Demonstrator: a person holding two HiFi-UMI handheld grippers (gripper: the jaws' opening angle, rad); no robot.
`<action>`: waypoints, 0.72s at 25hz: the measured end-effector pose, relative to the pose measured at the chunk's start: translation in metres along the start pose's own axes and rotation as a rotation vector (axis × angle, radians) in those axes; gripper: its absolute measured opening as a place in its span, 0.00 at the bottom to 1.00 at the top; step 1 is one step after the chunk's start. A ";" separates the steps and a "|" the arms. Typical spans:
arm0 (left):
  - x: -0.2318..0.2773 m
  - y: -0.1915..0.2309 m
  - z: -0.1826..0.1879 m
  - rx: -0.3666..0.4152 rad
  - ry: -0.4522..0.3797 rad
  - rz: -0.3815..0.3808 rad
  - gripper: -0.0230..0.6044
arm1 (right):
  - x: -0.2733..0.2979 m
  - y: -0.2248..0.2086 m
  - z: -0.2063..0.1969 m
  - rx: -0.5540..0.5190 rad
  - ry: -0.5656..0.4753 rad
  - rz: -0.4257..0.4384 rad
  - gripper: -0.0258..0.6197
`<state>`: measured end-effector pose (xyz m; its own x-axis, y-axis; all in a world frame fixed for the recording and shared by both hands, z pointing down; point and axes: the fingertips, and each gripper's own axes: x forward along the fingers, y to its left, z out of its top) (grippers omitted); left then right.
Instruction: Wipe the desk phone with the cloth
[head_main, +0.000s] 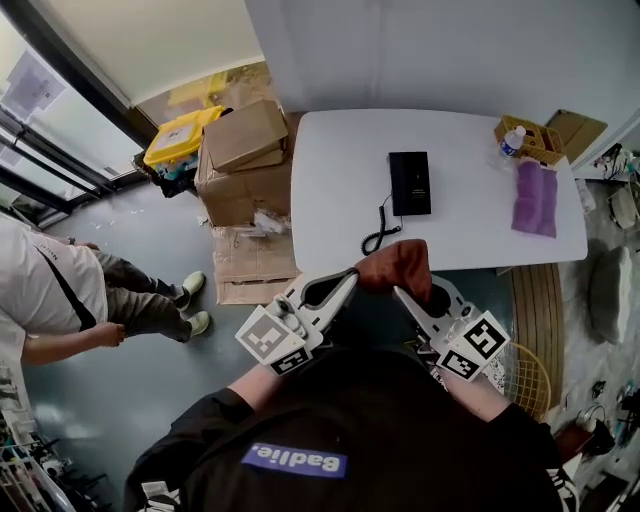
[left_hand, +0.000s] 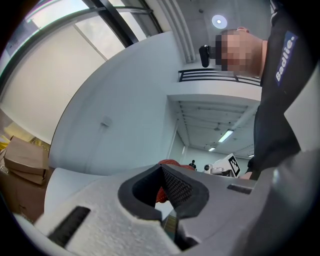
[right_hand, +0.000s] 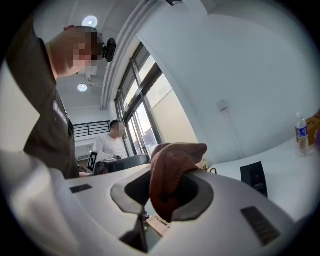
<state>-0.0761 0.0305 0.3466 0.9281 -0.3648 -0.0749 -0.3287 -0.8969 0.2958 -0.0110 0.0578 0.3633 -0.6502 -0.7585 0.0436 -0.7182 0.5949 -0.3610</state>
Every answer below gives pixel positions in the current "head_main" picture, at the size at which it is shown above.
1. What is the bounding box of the reddish brown cloth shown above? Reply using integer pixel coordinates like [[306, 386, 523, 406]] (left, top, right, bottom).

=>
[[356, 239, 434, 305]]

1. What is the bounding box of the black desk phone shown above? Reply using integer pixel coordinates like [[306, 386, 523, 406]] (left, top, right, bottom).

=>
[[388, 150, 433, 218]]

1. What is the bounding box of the grey cushion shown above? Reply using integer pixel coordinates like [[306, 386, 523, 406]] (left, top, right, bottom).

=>
[[586, 244, 635, 347]]

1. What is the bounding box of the black coiled phone cord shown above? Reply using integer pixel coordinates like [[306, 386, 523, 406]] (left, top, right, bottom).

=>
[[360, 192, 404, 257]]

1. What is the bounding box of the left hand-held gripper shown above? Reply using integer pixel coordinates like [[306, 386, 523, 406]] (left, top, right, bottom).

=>
[[234, 267, 361, 377]]

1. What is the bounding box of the purple fluffy cloth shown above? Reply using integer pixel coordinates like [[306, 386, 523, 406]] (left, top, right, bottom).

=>
[[510, 158, 560, 240]]

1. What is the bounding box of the flattened cardboard sheet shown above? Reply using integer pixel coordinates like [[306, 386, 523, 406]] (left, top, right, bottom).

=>
[[211, 224, 302, 307]]

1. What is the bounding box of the flat cardboard box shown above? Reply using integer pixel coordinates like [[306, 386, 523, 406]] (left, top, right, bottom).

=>
[[544, 108, 609, 164]]

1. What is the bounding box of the yellow plastic bin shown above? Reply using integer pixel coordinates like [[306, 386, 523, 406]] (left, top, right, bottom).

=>
[[142, 105, 227, 172]]

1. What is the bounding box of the person's left forearm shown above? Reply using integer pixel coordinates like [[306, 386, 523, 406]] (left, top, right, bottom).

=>
[[226, 360, 282, 412]]

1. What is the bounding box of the yellow wire chair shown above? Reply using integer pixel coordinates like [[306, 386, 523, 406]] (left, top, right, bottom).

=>
[[492, 341, 553, 422]]

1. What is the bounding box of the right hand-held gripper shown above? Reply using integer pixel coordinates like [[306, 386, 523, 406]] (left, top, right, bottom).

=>
[[393, 273, 512, 384]]

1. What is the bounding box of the small brown cardboard box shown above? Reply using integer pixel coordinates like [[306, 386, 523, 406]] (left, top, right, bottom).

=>
[[201, 99, 291, 174]]

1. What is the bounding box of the clear plastic water bottle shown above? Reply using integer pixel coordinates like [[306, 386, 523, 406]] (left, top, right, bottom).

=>
[[487, 125, 528, 174]]

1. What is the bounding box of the person's black shirt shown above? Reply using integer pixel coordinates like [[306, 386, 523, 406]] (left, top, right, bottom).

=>
[[122, 344, 569, 512]]

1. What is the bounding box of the wooden slatted bench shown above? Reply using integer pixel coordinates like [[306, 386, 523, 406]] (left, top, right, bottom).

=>
[[508, 261, 567, 404]]

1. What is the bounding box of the person's right forearm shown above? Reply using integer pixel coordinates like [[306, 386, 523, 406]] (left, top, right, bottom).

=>
[[441, 370, 512, 425]]

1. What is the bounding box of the paper sign on glass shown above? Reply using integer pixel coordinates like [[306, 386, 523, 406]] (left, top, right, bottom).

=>
[[0, 49, 69, 122]]

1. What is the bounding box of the large brown cardboard box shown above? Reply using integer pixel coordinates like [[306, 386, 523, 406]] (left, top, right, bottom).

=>
[[194, 112, 302, 229]]

